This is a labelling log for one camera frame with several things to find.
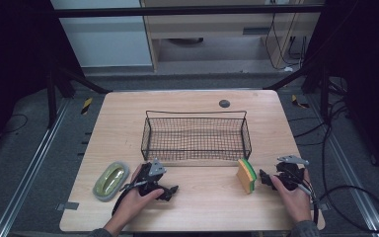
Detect yellow green rectangular sponge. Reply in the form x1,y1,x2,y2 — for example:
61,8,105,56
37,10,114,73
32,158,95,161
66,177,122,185
236,158,258,195

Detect dark curtain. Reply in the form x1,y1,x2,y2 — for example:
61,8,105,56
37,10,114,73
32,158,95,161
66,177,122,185
0,0,84,166
303,0,379,184

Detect white cabinet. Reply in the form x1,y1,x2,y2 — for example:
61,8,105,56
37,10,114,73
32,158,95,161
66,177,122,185
49,0,154,69

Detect black yellow striped floor tape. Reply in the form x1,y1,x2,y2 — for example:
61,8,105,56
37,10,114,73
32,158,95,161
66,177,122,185
290,94,311,110
80,97,94,117

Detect left hand-held gripper cable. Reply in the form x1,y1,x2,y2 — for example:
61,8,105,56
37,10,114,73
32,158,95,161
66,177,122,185
111,179,150,217

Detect black floor cables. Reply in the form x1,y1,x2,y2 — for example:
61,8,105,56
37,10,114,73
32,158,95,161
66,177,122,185
288,97,354,186

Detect person's right hand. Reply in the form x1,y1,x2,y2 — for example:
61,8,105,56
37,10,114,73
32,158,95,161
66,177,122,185
269,168,314,225

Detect hand-held gripper cable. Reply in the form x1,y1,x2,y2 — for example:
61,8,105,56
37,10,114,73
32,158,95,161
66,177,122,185
111,179,150,217
294,179,379,234

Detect thin black floor cable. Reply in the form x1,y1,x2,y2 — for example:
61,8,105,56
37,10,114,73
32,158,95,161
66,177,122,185
0,113,30,136

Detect black metal stand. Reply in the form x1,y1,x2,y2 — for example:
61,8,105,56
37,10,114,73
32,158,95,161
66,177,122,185
44,61,114,130
262,60,333,123

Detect black horizontal frame bar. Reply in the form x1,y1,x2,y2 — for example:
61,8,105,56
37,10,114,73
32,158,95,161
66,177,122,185
50,4,326,19

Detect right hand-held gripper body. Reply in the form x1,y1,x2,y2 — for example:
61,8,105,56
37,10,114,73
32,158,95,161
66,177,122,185
274,154,310,192

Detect person's left hand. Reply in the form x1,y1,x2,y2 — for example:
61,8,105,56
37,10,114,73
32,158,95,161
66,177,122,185
111,163,166,229

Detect grey floor tape patch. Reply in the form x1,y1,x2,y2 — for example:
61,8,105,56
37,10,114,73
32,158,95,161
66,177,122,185
55,200,80,212

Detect metal floor rail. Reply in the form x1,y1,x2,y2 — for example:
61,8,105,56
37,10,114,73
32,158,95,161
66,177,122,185
305,94,379,237
0,98,71,237

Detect black wire mesh basket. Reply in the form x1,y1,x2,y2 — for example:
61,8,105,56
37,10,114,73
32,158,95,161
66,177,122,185
140,110,253,163

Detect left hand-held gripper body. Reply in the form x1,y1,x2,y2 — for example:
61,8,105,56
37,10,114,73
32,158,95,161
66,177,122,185
137,157,168,198

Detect black cables under desk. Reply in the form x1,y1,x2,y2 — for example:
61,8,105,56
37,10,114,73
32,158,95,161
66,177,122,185
264,2,311,72

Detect right hand-held gripper cable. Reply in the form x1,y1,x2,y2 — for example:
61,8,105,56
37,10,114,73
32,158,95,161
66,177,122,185
294,179,379,234

